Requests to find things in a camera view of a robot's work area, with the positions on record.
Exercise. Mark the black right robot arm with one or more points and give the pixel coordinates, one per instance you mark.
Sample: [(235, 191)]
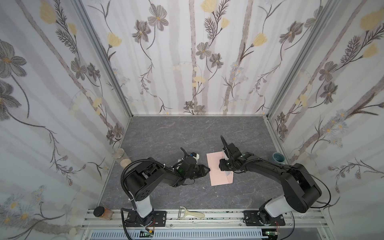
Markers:
[(299, 186)]

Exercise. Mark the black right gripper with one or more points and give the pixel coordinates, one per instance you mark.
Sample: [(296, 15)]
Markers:
[(229, 157)]

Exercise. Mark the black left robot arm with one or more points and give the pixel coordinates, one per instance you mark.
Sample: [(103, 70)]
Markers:
[(140, 178)]

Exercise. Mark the teal ceramic cup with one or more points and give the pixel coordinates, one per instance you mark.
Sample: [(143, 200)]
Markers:
[(278, 157)]

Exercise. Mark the cream vegetable peeler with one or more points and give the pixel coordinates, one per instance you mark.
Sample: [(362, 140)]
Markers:
[(184, 212)]

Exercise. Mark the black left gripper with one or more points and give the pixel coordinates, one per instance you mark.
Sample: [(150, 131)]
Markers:
[(195, 169)]

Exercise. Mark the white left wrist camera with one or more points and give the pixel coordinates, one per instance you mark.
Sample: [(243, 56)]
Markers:
[(195, 156)]

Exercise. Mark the pink paper envelope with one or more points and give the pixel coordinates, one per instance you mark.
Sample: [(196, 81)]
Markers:
[(217, 177)]

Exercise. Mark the aluminium mounting rail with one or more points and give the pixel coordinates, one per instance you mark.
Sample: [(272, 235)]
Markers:
[(227, 224)]

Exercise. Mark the amber jar with black lid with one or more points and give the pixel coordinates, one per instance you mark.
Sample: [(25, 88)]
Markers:
[(103, 213)]

